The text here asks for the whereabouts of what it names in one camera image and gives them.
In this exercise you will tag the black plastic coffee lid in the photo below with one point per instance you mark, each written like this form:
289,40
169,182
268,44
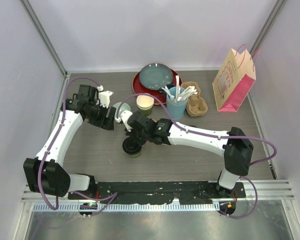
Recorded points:
131,147

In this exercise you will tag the blue grey plate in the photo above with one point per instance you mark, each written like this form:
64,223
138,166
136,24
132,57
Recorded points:
155,75

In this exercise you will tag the stack of green paper cups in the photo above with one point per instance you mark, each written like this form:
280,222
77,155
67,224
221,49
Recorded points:
145,104

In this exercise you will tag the green paper cup taken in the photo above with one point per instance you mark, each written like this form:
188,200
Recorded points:
134,155

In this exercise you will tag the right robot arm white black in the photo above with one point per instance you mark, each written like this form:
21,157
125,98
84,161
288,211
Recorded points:
232,145

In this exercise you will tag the light teal patterned bowl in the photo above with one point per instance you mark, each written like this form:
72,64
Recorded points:
119,110

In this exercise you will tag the brown cardboard cup carrier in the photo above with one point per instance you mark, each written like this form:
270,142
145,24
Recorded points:
196,105

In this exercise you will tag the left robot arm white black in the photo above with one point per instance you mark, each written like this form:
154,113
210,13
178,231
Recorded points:
45,172

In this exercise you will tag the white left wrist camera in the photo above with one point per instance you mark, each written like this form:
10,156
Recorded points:
104,96

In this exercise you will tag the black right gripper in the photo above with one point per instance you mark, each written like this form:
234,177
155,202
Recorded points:
131,134

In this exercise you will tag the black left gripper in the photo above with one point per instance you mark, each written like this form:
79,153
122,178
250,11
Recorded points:
105,123

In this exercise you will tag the red round plate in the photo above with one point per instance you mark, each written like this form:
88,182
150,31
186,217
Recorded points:
139,88

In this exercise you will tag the pink paper gift bag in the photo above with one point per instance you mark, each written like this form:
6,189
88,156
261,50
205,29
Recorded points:
235,79

